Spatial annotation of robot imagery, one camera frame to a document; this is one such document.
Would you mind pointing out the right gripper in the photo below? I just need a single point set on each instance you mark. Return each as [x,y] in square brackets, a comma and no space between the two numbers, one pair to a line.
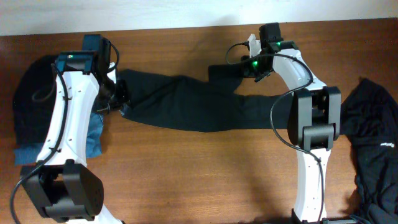
[245,65]

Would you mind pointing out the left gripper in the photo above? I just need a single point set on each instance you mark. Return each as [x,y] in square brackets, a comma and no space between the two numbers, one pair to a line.
[116,94]

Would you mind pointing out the black leggings red-grey waistband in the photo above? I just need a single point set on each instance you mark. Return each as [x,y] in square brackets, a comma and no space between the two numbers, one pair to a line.
[184,103]

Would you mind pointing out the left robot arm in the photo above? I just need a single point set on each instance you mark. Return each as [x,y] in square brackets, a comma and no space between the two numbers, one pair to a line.
[60,185]

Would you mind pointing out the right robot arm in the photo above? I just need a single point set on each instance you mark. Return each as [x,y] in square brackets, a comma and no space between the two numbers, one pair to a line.
[314,118]

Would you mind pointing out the folded black garment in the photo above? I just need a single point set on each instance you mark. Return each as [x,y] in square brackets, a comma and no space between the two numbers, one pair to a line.
[33,101]

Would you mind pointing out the folded blue jeans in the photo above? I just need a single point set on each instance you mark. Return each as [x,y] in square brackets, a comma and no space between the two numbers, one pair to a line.
[94,137]

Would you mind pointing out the black shirt with logo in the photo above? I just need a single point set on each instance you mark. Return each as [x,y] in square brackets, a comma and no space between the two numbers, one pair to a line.
[369,121]

